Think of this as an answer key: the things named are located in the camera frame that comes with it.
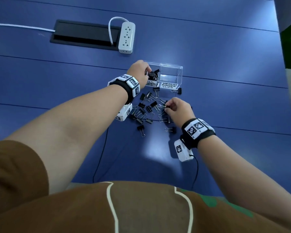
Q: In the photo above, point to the person's right hand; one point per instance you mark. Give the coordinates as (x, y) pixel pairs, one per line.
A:
(180, 112)

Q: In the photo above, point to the person's left hand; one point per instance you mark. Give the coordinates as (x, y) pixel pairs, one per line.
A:
(137, 72)

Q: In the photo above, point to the person's left fingers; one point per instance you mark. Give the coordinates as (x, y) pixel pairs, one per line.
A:
(148, 69)

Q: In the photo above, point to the person's right fingers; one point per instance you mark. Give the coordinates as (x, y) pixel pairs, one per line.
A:
(169, 105)

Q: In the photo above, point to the small black metal binder clip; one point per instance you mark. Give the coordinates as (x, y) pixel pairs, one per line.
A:
(150, 75)
(156, 72)
(165, 107)

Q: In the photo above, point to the person's left forearm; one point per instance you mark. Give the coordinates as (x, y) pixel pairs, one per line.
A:
(72, 133)

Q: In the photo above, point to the person's right forearm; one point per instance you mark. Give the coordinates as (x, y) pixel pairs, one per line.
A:
(245, 177)

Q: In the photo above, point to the pile of black binder clips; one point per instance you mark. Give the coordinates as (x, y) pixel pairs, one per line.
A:
(148, 107)

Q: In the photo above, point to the clear two-compartment plastic box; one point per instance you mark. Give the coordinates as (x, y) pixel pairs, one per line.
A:
(171, 75)

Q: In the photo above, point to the black wristband with marker tiles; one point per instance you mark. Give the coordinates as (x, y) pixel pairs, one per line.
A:
(128, 84)
(196, 129)

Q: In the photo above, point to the white power strip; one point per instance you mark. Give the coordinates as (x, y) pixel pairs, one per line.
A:
(126, 37)

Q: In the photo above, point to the brown shirt with white line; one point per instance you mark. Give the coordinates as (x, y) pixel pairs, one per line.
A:
(140, 211)

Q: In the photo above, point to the grey rounded object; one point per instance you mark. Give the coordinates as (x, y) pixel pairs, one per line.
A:
(287, 12)

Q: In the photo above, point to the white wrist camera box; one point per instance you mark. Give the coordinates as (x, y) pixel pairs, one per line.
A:
(123, 113)
(183, 150)

